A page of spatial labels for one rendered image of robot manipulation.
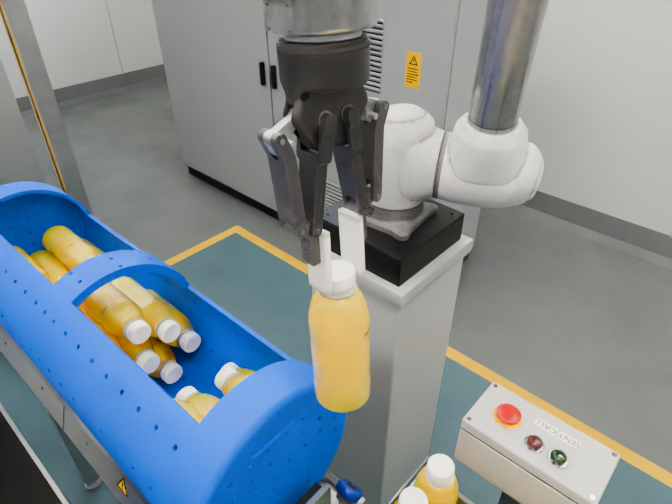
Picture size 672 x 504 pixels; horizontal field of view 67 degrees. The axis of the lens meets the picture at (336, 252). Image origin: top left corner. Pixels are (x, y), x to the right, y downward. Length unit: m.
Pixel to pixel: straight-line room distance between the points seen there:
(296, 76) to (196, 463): 0.46
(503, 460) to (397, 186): 0.62
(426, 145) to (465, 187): 0.12
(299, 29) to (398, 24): 1.87
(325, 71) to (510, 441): 0.60
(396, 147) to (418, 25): 1.12
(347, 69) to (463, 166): 0.74
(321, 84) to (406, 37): 1.84
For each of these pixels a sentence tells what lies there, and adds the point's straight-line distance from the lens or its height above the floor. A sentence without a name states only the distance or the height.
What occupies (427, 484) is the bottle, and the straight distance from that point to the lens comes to 0.82.
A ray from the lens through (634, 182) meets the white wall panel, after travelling 3.39.
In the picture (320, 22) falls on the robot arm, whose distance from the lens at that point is 0.39.
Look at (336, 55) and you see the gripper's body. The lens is 0.41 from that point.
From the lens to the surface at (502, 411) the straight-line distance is 0.84.
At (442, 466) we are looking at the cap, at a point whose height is 1.08.
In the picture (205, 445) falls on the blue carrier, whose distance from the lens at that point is 0.67.
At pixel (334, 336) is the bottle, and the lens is 0.53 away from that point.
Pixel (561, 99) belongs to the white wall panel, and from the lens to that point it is 3.38.
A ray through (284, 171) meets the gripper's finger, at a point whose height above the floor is 1.57.
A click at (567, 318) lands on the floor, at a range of 2.83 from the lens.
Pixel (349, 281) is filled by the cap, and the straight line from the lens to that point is 0.51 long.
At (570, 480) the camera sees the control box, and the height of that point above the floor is 1.10.
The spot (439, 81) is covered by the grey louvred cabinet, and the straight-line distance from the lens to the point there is 2.19.
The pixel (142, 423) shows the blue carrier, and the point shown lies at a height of 1.19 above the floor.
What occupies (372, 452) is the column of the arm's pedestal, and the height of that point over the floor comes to 0.32.
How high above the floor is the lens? 1.75
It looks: 35 degrees down
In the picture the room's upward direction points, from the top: straight up
